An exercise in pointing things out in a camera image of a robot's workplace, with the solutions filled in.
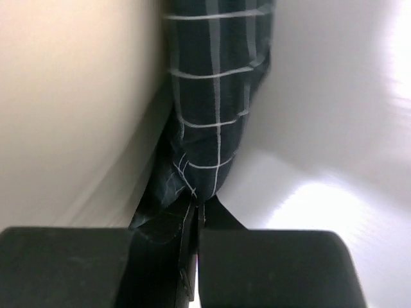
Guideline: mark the dark checked pillowcase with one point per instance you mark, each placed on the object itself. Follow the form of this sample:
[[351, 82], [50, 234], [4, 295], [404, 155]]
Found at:
[[219, 55]]

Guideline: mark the cream pillow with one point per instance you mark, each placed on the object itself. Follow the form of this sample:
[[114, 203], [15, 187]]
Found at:
[[79, 124]]

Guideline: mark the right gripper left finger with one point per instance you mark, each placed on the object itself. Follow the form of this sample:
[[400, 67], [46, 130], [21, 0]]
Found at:
[[149, 266]]

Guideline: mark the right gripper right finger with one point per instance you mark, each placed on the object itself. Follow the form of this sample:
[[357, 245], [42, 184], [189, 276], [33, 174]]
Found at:
[[238, 267]]

